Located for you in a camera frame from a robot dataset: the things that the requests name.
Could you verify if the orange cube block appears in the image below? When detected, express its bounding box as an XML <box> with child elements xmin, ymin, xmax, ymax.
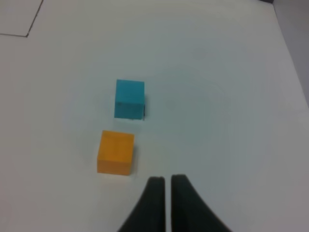
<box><xmin>97</xmin><ymin>130</ymin><xmax>134</xmax><ymax>175</ymax></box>

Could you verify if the loose blue cube block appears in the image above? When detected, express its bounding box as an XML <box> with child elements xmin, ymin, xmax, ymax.
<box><xmin>114</xmin><ymin>79</ymin><xmax>145</xmax><ymax>120</ymax></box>

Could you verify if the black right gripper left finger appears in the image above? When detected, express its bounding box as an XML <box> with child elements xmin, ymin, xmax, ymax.
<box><xmin>119</xmin><ymin>177</ymin><xmax>166</xmax><ymax>232</ymax></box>

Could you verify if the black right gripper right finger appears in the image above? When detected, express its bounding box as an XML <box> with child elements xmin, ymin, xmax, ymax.
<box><xmin>171</xmin><ymin>174</ymin><xmax>230</xmax><ymax>232</ymax></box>

